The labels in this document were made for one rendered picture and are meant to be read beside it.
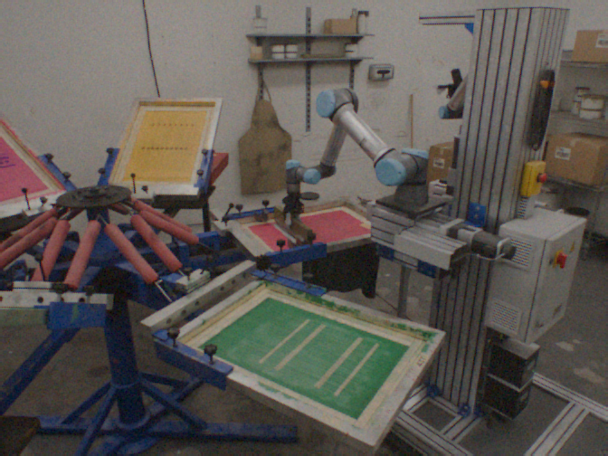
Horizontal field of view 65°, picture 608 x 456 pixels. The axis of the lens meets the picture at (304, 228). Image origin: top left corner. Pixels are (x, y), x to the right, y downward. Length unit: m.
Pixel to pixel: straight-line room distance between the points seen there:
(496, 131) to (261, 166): 2.86
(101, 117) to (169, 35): 0.84
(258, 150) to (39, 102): 1.78
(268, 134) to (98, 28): 1.60
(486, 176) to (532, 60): 0.47
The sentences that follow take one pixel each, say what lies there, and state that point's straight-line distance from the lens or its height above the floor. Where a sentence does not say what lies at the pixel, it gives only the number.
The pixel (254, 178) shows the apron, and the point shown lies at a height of 0.69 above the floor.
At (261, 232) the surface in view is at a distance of 2.58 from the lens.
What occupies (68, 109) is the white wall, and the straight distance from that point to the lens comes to 4.15.
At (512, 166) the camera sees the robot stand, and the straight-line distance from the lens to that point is 2.04.
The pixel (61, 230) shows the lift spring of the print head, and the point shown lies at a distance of 2.09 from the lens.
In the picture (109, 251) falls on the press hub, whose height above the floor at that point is 1.08.
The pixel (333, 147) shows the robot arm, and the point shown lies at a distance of 2.33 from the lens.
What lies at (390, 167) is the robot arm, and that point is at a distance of 1.94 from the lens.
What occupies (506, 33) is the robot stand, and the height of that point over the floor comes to 1.94.
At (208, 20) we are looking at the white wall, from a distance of 4.30.
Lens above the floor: 1.94
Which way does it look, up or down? 22 degrees down
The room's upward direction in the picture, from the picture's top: straight up
